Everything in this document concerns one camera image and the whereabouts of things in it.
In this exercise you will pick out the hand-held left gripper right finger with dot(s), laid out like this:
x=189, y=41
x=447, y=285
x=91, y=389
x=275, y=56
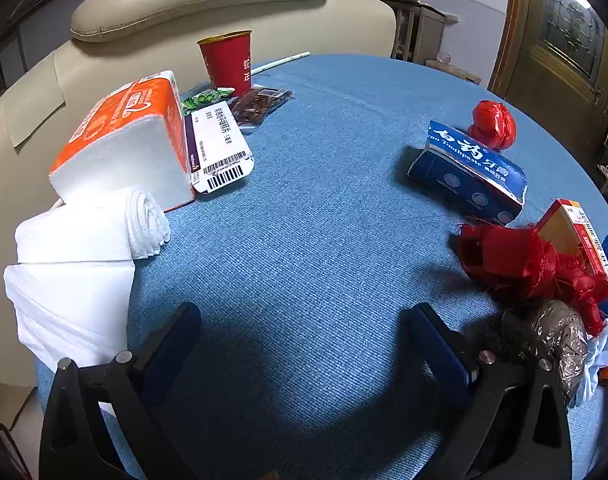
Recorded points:
x=441, y=355

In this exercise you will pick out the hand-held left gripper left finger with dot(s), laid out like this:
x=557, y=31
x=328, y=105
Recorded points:
x=171, y=345

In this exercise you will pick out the brown plastic bag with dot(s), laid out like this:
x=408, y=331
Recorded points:
x=559, y=335

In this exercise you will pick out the red frayed mesh cloth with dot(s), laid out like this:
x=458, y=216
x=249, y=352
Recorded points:
x=514, y=260

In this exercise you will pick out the white plastic bag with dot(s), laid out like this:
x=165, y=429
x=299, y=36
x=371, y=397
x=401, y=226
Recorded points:
x=596, y=360

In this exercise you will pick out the red and white box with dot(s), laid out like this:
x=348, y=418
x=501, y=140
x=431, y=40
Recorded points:
x=559, y=232

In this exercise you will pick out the blue toothpaste box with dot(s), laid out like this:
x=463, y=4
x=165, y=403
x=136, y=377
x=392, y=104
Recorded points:
x=464, y=175

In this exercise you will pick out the red plastic bag ball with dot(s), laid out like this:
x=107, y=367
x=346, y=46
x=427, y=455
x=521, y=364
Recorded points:
x=491, y=122

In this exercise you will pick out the white tissue paper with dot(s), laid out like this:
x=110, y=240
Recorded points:
x=74, y=300

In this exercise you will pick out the blue tablecloth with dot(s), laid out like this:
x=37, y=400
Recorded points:
x=309, y=235

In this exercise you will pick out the orange tissue pack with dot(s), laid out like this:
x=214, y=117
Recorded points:
x=134, y=150

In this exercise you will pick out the white barcode medicine box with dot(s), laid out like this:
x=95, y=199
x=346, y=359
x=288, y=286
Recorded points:
x=216, y=145

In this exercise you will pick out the green candy wrapper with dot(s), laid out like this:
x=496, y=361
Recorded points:
x=199, y=100

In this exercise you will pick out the dark snack packet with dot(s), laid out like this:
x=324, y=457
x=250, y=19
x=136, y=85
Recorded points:
x=256, y=107

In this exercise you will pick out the brown cardboard box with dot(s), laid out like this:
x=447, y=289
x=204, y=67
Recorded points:
x=459, y=72

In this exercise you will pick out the red paper cup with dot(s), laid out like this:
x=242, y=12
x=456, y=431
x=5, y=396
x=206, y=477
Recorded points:
x=226, y=65

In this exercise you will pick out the white straw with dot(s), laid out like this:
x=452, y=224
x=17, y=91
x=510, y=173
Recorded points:
x=284, y=61

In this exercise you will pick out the grey cabinet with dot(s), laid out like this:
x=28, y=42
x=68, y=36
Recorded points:
x=429, y=35

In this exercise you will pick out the wooden glass door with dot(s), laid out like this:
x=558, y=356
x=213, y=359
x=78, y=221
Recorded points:
x=534, y=25

